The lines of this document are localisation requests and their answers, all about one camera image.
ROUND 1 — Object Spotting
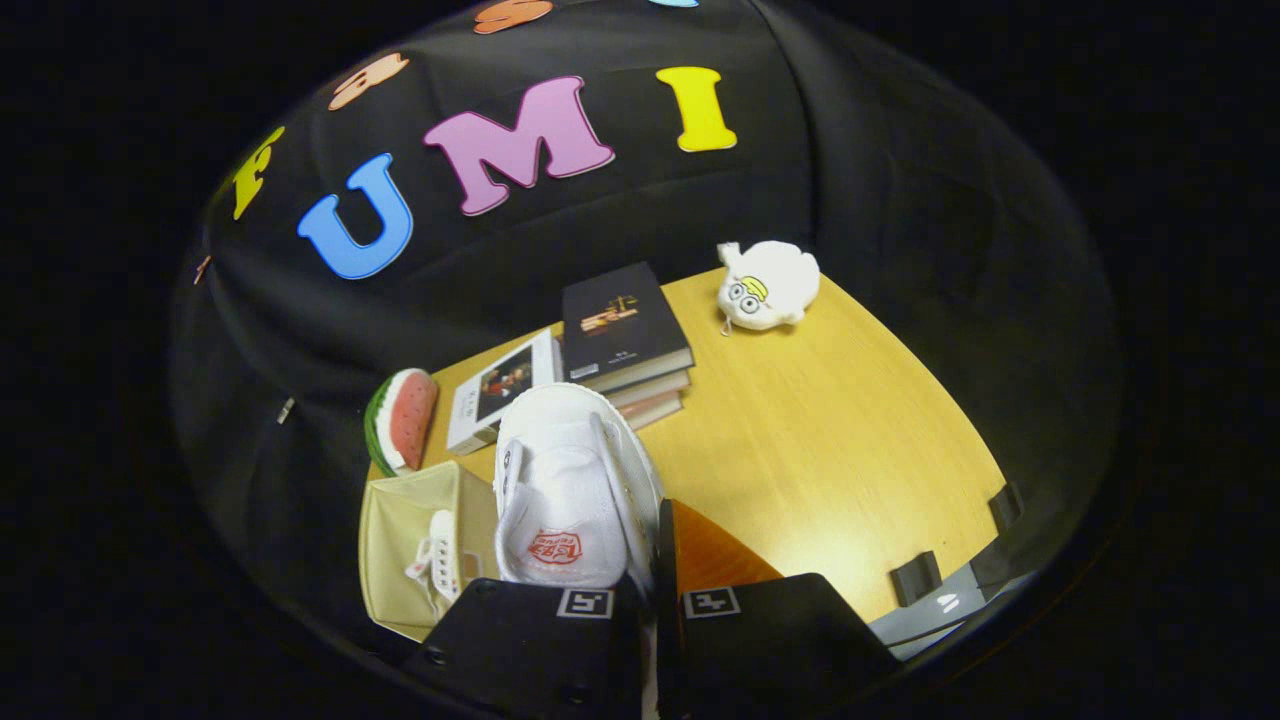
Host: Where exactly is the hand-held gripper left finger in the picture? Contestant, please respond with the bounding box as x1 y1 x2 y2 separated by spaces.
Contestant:
405 578 649 720

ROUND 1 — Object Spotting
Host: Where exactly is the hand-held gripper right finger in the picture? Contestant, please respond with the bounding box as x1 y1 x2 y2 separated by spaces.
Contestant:
655 498 901 720

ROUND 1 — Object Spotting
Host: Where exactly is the white canvas shoe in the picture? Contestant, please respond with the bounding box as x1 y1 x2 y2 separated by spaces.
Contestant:
405 510 463 601
493 383 664 601

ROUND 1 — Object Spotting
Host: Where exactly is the beige fabric storage box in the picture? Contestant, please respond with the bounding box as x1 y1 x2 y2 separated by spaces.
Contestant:
358 460 501 643

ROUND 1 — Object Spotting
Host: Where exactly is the brown cover book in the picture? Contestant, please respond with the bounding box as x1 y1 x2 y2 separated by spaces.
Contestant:
618 390 686 431

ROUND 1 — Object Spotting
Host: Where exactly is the cream-edged book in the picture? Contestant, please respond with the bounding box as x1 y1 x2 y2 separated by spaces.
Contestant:
600 368 693 409

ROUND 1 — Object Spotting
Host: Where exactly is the watermelon slice toy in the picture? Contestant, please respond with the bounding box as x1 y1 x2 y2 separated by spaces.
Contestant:
363 368 440 478

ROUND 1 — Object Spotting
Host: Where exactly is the white portrait cover book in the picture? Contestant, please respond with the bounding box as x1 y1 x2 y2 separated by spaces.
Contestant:
447 328 566 456

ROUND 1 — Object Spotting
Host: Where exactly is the black cover book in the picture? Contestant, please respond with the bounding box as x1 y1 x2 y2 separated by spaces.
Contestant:
560 262 694 393

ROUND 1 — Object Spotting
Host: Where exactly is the white plush toy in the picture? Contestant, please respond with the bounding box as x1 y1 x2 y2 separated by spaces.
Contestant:
716 240 821 334

